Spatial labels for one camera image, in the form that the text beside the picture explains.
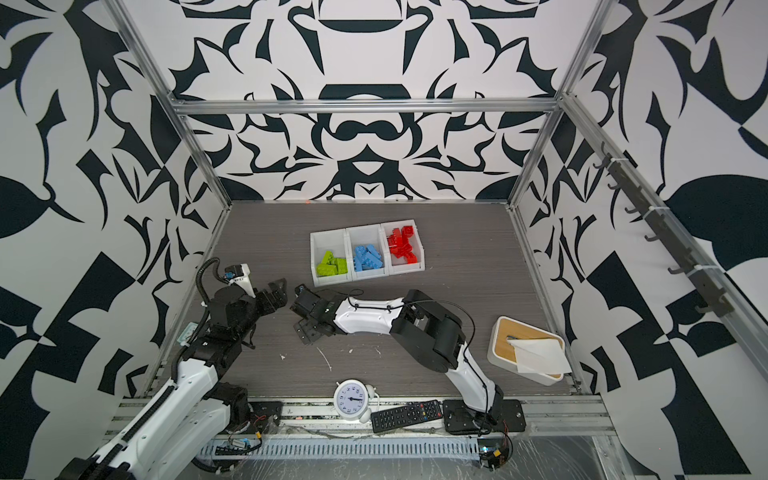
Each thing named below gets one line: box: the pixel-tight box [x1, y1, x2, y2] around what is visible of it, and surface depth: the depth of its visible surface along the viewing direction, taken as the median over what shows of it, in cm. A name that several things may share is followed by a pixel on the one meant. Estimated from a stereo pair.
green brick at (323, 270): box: [316, 264, 338, 277], surface depth 98 cm
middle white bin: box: [346, 224, 389, 281], surface depth 101 cm
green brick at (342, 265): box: [334, 258, 349, 275], surface depth 101 cm
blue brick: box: [354, 244, 383, 272], surface depth 99 cm
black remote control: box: [371, 400, 444, 433], surface depth 75 cm
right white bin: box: [380, 219, 425, 275], surface depth 101 cm
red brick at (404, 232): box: [390, 225, 414, 238], surface depth 107 cm
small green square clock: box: [177, 322, 198, 347], surface depth 87 cm
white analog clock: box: [333, 379, 375, 424], surface depth 76 cm
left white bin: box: [310, 228, 353, 287], surface depth 104 cm
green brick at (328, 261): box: [319, 250, 336, 269], surface depth 103 cm
